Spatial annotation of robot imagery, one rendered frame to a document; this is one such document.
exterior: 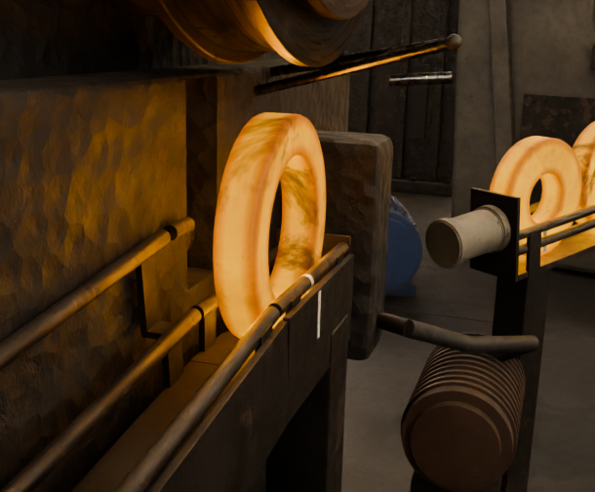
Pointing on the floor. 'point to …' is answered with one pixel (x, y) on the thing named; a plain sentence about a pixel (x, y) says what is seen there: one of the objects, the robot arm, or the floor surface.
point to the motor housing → (463, 421)
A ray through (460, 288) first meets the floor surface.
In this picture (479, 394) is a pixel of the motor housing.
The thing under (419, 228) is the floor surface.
